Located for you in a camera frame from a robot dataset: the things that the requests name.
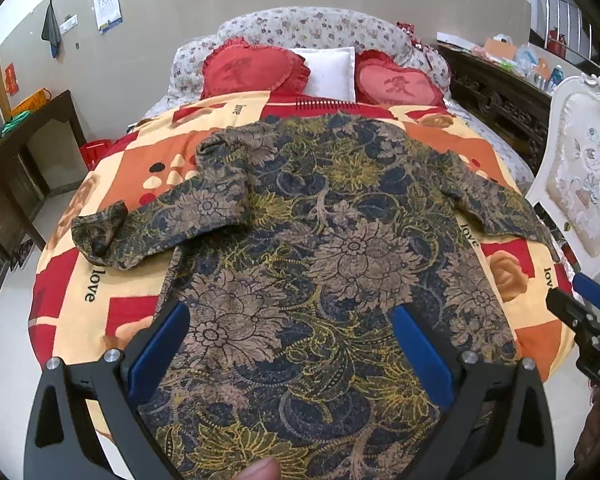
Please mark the metal stair railing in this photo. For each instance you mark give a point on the metal stair railing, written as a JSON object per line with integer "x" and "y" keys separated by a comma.
{"x": 567, "y": 33}

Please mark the person's left hand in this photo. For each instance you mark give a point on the person's left hand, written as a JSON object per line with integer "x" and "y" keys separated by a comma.
{"x": 265, "y": 469}

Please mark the red heart pillow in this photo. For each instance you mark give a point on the red heart pillow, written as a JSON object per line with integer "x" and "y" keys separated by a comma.
{"x": 236, "y": 66}
{"x": 379, "y": 80}

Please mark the white square pillow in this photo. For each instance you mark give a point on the white square pillow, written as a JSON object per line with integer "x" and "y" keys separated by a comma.
{"x": 331, "y": 72}

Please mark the white ornate upholstered chair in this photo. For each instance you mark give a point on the white ornate upholstered chair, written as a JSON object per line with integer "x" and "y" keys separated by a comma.
{"x": 567, "y": 185}

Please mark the right red heart pillow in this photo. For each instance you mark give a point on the right red heart pillow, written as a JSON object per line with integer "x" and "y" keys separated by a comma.
{"x": 379, "y": 80}

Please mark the left red heart pillow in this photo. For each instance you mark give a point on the left red heart pillow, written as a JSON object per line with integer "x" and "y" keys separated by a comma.
{"x": 236, "y": 66}

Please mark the orange basket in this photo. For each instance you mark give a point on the orange basket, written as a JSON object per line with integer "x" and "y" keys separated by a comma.
{"x": 32, "y": 103}

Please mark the dark hanging cloth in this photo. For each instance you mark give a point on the dark hanging cloth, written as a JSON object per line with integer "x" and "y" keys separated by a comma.
{"x": 51, "y": 31}

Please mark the dark floral patterned shirt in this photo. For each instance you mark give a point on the dark floral patterned shirt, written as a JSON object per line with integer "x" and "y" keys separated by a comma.
{"x": 291, "y": 247}

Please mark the floral bed sheet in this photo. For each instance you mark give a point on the floral bed sheet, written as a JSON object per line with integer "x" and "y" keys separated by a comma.
{"x": 517, "y": 167}

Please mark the green bundle on table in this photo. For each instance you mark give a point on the green bundle on table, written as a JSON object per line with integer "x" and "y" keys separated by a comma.
{"x": 14, "y": 123}

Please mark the orange red patchwork blanket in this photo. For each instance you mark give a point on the orange red patchwork blanket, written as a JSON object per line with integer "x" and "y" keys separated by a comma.
{"x": 80, "y": 309}

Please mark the dark wooden side table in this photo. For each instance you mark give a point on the dark wooden side table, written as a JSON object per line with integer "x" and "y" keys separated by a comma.
{"x": 60, "y": 108}

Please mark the carved dark wooden cabinet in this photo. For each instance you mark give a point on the carved dark wooden cabinet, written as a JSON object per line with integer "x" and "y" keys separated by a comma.
{"x": 514, "y": 109}

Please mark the red paper wall decoration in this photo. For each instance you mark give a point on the red paper wall decoration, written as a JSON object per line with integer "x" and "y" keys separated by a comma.
{"x": 11, "y": 82}

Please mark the black shoes on floor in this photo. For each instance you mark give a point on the black shoes on floor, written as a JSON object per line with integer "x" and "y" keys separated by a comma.
{"x": 21, "y": 255}

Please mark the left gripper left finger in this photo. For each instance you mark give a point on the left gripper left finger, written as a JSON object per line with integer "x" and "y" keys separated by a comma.
{"x": 61, "y": 440}

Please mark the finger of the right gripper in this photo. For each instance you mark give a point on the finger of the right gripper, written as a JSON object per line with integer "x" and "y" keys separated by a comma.
{"x": 570, "y": 311}
{"x": 587, "y": 288}

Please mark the floral padded headboard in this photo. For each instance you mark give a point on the floral padded headboard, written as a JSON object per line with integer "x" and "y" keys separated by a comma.
{"x": 314, "y": 27}

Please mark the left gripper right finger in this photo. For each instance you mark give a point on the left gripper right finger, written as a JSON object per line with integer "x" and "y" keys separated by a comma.
{"x": 495, "y": 420}

